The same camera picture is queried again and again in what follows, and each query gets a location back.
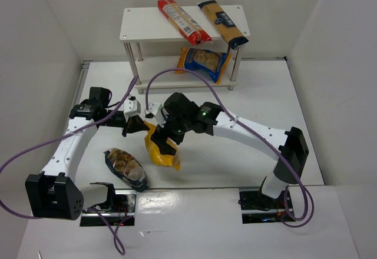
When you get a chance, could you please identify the yellow macaroni bag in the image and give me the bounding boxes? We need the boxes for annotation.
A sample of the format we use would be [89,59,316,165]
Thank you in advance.
[144,121,181,171]

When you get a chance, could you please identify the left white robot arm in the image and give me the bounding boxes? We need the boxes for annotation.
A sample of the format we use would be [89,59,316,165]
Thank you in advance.
[25,87,148,220]

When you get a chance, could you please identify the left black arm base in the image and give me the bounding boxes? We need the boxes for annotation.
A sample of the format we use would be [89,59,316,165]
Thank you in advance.
[80,189,137,227]

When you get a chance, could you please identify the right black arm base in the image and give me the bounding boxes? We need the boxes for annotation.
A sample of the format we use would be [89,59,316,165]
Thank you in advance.
[238,189,294,224]

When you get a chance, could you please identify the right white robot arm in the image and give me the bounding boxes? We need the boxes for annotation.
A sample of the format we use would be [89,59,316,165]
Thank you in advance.
[145,92,309,199]

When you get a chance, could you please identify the dark mixed pasta bag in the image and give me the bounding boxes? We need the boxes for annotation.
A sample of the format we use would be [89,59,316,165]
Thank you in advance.
[104,148,148,192]

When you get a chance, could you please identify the blue yellow pasta bag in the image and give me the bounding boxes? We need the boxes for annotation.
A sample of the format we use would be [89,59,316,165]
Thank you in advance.
[175,48,232,85]

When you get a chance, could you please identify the white two-tier shelf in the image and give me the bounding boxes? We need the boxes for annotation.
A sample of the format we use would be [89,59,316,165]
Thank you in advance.
[120,6,244,94]

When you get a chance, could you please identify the red spaghetti package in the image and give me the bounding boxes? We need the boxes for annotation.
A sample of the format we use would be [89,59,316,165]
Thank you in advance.
[157,0,212,46]

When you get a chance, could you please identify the tan and blue spaghetti package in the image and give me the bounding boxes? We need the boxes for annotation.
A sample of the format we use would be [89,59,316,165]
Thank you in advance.
[197,0,249,50]

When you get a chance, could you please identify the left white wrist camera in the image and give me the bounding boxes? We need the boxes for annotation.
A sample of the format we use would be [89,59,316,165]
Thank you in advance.
[123,95,141,121]

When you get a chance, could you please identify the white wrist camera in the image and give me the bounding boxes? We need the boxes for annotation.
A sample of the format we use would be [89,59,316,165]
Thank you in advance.
[145,102,167,128]
[123,95,141,121]

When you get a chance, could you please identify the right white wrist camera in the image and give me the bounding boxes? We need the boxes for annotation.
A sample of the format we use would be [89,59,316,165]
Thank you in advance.
[145,102,167,128]

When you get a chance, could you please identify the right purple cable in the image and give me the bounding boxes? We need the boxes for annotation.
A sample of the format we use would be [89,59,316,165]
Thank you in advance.
[145,68,315,228]

